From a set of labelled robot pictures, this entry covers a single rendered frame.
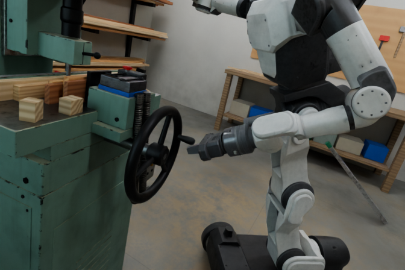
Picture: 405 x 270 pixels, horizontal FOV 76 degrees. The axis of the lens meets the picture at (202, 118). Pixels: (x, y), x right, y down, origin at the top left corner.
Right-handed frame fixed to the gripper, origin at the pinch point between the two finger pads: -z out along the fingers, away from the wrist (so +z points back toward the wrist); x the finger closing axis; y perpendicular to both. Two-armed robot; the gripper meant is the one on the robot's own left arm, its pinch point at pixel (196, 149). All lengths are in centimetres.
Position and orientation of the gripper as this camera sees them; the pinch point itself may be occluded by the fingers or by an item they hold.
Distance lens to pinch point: 83.7
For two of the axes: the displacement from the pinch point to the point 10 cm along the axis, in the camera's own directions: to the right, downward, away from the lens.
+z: 9.0, -2.3, -3.7
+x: 2.9, -3.2, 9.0
